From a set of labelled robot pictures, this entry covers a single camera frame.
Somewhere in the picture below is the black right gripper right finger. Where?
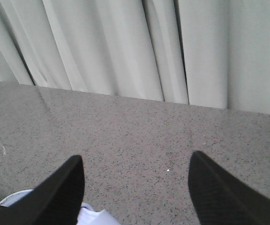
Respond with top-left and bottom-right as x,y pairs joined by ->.
188,151 -> 270,225

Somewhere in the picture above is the light blue slipper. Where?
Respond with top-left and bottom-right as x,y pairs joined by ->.
0,189 -> 120,225

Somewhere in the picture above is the white curtain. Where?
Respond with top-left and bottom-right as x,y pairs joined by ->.
0,0 -> 270,114

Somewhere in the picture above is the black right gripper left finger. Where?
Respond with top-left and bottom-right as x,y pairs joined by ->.
0,155 -> 85,225

